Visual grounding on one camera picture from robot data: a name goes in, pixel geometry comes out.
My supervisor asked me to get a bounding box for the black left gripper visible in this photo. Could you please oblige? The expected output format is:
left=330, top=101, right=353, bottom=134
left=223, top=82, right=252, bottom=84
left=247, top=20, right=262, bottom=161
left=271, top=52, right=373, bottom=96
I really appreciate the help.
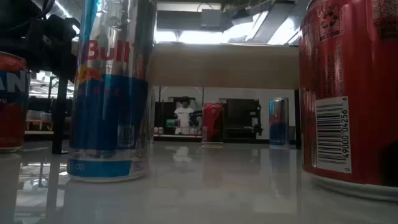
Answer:
left=29, top=14, right=81, bottom=82

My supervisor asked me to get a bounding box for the red Coca-Cola can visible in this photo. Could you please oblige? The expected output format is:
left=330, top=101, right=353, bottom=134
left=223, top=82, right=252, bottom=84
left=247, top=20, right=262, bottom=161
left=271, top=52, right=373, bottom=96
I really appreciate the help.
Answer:
left=298, top=0, right=398, bottom=202
left=201, top=101, right=224, bottom=147

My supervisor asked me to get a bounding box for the blue silver Red Bull can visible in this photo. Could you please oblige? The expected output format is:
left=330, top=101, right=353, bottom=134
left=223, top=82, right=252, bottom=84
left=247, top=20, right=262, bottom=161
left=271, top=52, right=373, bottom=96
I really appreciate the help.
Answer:
left=67, top=0, right=158, bottom=183
left=269, top=97, right=290, bottom=147

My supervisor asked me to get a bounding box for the black metal shelf leg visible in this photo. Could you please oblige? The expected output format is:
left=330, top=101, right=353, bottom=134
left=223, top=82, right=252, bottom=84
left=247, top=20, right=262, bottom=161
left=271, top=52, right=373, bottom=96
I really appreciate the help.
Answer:
left=51, top=76, right=70, bottom=156
left=294, top=89, right=302, bottom=147

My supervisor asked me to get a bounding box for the wooden background table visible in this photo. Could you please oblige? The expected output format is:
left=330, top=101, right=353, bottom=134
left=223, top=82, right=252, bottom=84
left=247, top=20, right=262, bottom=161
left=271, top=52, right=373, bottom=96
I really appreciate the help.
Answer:
left=24, top=108, right=53, bottom=131

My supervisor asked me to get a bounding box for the red can with blue band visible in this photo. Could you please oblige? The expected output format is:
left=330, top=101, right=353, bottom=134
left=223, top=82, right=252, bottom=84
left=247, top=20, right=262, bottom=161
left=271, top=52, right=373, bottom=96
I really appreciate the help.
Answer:
left=0, top=51, right=31, bottom=153

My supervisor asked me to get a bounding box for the dark background cabinet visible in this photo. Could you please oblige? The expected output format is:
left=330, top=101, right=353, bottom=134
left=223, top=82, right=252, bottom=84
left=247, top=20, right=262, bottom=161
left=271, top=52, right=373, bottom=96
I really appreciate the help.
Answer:
left=154, top=101, right=177, bottom=135

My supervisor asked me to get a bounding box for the person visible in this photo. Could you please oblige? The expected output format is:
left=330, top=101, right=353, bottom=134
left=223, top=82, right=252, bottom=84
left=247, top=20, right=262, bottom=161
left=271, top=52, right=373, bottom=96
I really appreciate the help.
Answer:
left=174, top=96, right=196, bottom=135

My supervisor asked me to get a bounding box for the black background cabinet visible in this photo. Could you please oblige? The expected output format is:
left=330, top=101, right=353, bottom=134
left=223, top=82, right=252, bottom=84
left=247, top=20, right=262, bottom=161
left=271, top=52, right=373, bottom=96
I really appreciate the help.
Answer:
left=221, top=98, right=264, bottom=140

